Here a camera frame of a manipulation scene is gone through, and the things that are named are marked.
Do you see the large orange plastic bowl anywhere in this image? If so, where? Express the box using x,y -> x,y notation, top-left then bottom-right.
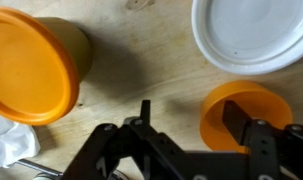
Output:
0,5 -> 81,127

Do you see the knotted white cloth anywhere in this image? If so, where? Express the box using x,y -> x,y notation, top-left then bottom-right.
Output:
0,111 -> 41,169

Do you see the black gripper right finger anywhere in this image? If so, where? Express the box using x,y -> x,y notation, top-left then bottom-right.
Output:
222,99 -> 303,180

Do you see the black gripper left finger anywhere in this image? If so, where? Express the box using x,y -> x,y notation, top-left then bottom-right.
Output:
62,99 -> 189,180

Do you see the small orange bowl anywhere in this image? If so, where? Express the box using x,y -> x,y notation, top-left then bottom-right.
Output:
199,79 -> 294,154

